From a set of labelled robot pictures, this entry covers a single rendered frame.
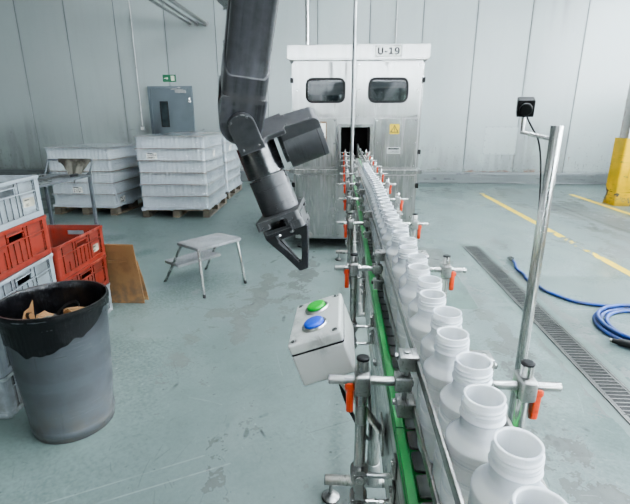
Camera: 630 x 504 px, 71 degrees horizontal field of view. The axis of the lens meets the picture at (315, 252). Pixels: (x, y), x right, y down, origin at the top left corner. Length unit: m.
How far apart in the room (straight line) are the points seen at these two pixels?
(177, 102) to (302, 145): 10.26
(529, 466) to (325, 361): 0.33
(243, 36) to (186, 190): 6.21
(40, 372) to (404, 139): 3.80
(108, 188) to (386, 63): 4.48
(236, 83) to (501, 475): 0.48
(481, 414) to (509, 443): 0.03
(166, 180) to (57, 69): 5.88
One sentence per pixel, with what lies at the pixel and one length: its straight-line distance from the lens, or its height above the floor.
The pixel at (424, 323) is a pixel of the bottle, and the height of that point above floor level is 1.13.
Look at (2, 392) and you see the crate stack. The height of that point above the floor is 0.15.
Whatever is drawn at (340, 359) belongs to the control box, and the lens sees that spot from 0.63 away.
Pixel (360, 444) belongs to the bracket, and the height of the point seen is 0.98.
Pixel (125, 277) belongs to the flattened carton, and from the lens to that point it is 3.69.
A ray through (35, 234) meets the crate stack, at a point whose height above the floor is 0.80.
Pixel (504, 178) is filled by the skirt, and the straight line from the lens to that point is 10.94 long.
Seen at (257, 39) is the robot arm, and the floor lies 1.49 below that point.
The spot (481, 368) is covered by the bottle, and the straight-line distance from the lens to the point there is 0.51.
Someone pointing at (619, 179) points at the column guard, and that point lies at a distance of 8.92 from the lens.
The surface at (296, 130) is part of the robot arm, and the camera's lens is 0.63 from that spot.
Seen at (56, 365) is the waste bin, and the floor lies 0.41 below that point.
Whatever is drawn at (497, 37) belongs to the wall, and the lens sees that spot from 10.86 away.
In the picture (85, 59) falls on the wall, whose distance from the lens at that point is 11.81.
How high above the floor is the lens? 1.40
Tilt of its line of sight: 17 degrees down
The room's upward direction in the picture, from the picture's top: straight up
